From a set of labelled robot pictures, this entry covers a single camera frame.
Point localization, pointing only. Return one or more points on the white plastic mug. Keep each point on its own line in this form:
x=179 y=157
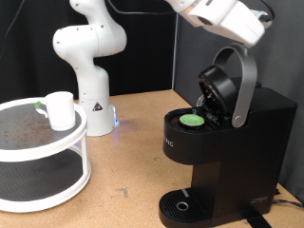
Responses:
x=61 y=110

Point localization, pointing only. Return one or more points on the green reusable coffee pod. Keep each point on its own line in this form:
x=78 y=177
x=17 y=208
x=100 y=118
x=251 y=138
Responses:
x=191 y=120

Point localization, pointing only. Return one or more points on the black Keurig coffee machine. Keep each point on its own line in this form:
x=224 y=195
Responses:
x=247 y=158

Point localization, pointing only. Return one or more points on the black curtain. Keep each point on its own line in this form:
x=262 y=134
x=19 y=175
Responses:
x=148 y=57

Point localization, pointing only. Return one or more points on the white two-tier turntable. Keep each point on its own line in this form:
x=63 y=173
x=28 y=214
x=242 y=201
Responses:
x=41 y=186

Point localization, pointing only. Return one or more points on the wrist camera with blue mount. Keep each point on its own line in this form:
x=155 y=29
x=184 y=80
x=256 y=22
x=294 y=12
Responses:
x=264 y=17

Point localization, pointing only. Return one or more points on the black drip tray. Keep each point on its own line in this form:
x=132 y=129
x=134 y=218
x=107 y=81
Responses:
x=180 y=205

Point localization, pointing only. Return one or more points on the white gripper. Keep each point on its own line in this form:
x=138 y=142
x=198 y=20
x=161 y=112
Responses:
x=243 y=27

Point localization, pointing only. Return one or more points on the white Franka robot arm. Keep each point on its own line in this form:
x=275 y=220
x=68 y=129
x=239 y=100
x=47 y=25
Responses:
x=93 y=85

